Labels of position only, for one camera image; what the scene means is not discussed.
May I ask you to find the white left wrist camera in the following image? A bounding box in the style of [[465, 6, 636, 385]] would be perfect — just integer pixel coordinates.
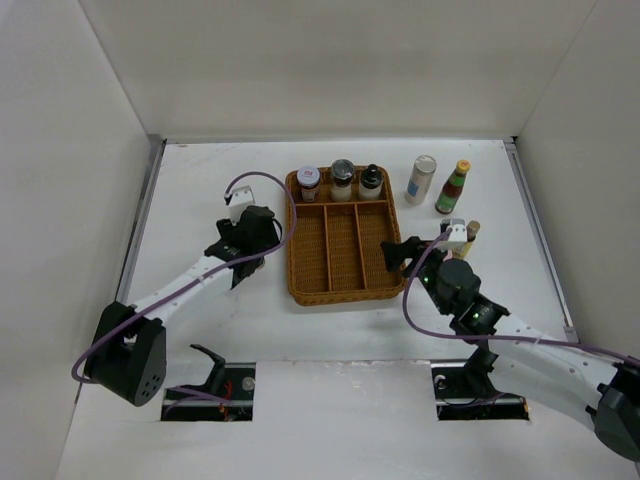
[[224, 185, 255, 224]]

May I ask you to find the red sauce bottle yellow cap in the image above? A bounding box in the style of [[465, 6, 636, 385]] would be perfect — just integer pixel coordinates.
[[434, 160, 471, 215]]

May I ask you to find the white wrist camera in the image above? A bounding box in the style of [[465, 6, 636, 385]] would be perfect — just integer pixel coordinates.
[[437, 218, 468, 251], [224, 185, 255, 224]]

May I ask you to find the dark jam jar white lid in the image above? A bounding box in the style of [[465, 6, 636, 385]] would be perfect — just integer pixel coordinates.
[[296, 165, 321, 203]]

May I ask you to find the brown wicker divided tray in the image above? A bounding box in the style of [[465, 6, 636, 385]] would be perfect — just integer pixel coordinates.
[[285, 167, 405, 306]]

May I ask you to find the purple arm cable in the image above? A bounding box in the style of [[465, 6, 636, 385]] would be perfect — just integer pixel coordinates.
[[402, 227, 640, 366], [73, 171, 298, 384]]

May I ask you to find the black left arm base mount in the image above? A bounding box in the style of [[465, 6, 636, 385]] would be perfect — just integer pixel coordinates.
[[160, 344, 257, 423]]

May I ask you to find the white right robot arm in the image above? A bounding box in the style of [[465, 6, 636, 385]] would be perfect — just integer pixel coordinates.
[[381, 232, 639, 462]]

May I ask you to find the black-capped white bottle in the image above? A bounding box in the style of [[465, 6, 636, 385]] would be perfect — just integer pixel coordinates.
[[358, 164, 383, 201]]

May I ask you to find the aluminium right table rail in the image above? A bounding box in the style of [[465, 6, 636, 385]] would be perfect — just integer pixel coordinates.
[[504, 137, 579, 343]]

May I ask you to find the aluminium left table rail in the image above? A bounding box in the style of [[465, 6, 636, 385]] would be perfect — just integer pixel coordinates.
[[114, 134, 166, 302]]

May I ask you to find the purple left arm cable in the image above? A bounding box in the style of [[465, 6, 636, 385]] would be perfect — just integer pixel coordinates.
[[73, 171, 298, 384]]

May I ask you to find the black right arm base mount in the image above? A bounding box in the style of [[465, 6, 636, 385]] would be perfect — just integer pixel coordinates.
[[430, 352, 529, 421]]

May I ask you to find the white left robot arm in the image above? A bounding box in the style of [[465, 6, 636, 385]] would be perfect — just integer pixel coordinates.
[[72, 205, 285, 407]]

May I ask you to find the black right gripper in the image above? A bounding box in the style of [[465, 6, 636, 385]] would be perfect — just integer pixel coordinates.
[[380, 236, 452, 316]]

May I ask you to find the aluminium table rail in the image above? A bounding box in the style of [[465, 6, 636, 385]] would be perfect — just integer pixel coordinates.
[[504, 137, 579, 343], [114, 134, 166, 302]]

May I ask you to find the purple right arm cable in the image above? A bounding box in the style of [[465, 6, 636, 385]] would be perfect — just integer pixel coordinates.
[[402, 227, 640, 366]]

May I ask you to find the small yellow bottle gold cap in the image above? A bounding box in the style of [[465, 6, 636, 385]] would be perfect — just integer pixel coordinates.
[[452, 220, 481, 260]]

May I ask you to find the clear-lid black band grinder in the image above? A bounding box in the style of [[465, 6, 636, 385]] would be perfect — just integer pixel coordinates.
[[330, 159, 355, 203]]

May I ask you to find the tall white silver-capped shaker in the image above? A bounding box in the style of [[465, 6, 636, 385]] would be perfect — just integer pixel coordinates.
[[405, 155, 437, 205]]

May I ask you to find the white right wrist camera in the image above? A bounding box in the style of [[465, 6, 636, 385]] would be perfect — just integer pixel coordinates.
[[437, 218, 468, 251]]

